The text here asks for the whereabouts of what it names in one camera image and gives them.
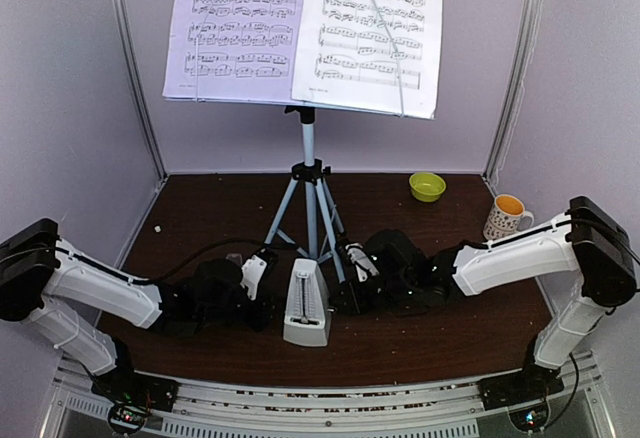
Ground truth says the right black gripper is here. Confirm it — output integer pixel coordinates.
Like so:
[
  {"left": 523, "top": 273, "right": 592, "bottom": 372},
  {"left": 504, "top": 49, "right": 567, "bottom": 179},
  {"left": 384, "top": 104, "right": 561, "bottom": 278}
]
[{"left": 327, "top": 275, "right": 414, "bottom": 319}]

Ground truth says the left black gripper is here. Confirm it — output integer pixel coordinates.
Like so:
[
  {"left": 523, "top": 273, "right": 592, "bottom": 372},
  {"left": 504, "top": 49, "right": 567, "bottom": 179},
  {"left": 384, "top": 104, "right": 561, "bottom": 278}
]
[{"left": 197, "top": 286, "right": 290, "bottom": 333}]

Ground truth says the grey metronome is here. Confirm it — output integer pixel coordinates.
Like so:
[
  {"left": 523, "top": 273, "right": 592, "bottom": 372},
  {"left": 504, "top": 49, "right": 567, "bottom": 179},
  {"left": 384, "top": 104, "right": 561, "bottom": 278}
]
[{"left": 283, "top": 258, "right": 331, "bottom": 347}]

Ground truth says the clear metronome front cover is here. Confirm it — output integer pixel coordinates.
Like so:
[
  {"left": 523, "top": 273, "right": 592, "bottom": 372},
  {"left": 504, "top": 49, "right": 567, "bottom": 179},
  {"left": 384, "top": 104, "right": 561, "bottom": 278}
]
[{"left": 225, "top": 253, "right": 244, "bottom": 266}]

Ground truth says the light blue music stand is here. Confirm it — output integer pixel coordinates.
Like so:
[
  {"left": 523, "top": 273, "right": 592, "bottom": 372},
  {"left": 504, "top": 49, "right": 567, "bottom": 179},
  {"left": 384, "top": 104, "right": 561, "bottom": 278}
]
[{"left": 162, "top": 97, "right": 436, "bottom": 289}]

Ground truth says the white sheet music page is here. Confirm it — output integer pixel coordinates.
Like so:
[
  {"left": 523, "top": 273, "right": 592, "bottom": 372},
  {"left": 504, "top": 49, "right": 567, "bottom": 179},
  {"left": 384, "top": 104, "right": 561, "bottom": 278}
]
[{"left": 291, "top": 0, "right": 443, "bottom": 119}]

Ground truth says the purple sheet music page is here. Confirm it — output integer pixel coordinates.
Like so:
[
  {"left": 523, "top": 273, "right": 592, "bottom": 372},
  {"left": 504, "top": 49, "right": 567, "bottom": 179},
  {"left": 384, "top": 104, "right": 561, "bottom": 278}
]
[{"left": 163, "top": 0, "right": 303, "bottom": 104}]

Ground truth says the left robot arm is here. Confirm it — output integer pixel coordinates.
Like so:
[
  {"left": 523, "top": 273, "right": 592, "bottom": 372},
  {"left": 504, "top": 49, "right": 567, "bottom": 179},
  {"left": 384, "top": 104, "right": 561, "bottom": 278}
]
[{"left": 1, "top": 218, "right": 278, "bottom": 402}]

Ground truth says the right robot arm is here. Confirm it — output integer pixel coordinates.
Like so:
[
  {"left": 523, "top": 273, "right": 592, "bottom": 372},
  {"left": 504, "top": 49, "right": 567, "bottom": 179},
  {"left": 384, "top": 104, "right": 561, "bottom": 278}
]
[{"left": 330, "top": 196, "right": 639, "bottom": 400}]

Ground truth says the yellow-green bowl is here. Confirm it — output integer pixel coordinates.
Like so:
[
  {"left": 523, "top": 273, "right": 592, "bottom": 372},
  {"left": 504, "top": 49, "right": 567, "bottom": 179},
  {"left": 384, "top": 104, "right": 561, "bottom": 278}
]
[{"left": 409, "top": 172, "right": 447, "bottom": 203}]

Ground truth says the patterned white mug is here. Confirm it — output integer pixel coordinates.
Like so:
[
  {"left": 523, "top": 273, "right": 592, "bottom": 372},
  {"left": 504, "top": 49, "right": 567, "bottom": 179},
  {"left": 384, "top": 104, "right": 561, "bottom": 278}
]
[{"left": 483, "top": 194, "right": 535, "bottom": 240}]

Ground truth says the aluminium front rail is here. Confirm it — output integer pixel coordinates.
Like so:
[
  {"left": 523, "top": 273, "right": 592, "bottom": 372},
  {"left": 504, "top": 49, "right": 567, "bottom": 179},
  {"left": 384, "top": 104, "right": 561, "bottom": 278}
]
[{"left": 39, "top": 352, "right": 622, "bottom": 437}]

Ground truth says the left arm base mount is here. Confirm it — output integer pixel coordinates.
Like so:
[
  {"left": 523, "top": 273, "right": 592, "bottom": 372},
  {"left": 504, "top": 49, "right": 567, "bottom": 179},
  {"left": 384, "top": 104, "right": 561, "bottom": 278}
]
[{"left": 91, "top": 373, "right": 179, "bottom": 412}]

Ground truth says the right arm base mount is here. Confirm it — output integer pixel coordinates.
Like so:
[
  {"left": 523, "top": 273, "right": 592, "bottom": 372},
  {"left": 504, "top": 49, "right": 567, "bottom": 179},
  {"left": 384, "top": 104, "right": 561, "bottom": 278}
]
[{"left": 478, "top": 373, "right": 565, "bottom": 411}]

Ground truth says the right aluminium corner post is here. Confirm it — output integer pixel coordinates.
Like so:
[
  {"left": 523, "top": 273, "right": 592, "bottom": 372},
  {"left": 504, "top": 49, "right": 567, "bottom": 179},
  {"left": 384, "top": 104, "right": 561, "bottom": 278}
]
[{"left": 483, "top": 0, "right": 543, "bottom": 193}]

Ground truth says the aluminium corner post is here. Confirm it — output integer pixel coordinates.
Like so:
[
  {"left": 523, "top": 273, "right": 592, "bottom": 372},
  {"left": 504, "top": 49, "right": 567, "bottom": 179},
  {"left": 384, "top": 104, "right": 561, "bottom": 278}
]
[
  {"left": 483, "top": 0, "right": 543, "bottom": 193},
  {"left": 111, "top": 0, "right": 168, "bottom": 182}
]

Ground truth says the left aluminium corner post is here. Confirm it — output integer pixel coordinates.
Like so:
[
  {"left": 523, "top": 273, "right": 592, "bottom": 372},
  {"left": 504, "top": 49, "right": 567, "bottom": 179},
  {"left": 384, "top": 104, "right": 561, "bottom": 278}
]
[{"left": 111, "top": 0, "right": 168, "bottom": 182}]

